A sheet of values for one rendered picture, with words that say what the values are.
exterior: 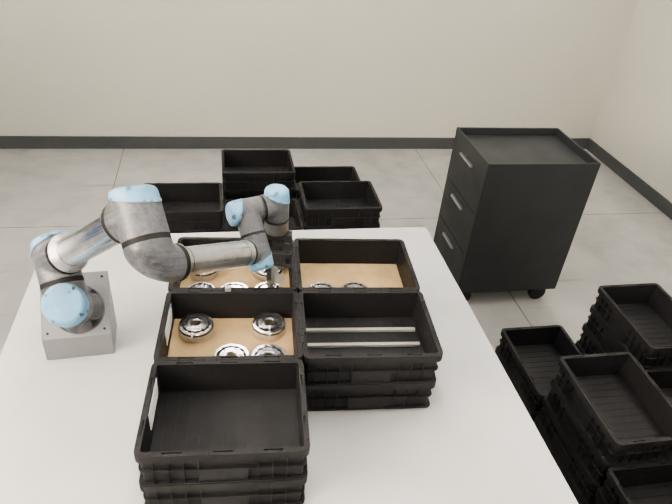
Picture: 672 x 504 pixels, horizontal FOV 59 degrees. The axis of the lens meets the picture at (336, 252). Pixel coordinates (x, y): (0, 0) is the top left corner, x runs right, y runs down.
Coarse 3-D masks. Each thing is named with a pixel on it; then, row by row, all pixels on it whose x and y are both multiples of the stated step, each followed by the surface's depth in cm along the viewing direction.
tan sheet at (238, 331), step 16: (176, 320) 184; (224, 320) 186; (240, 320) 187; (288, 320) 188; (176, 336) 178; (224, 336) 180; (240, 336) 181; (288, 336) 182; (176, 352) 173; (192, 352) 173; (208, 352) 174; (288, 352) 177
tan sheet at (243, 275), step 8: (224, 272) 206; (232, 272) 207; (240, 272) 207; (248, 272) 208; (288, 272) 209; (184, 280) 201; (192, 280) 201; (216, 280) 202; (224, 280) 203; (232, 280) 203; (240, 280) 203; (248, 280) 204; (256, 280) 204; (288, 280) 206
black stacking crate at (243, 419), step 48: (192, 384) 160; (240, 384) 162; (288, 384) 164; (144, 432) 138; (192, 432) 150; (240, 432) 152; (288, 432) 153; (144, 480) 138; (192, 480) 140; (240, 480) 141
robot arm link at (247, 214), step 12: (228, 204) 172; (240, 204) 171; (252, 204) 173; (264, 204) 174; (228, 216) 173; (240, 216) 171; (252, 216) 172; (264, 216) 175; (240, 228) 172; (252, 228) 171
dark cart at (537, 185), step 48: (480, 144) 311; (528, 144) 316; (576, 144) 311; (480, 192) 291; (528, 192) 295; (576, 192) 300; (480, 240) 307; (528, 240) 313; (480, 288) 327; (528, 288) 333
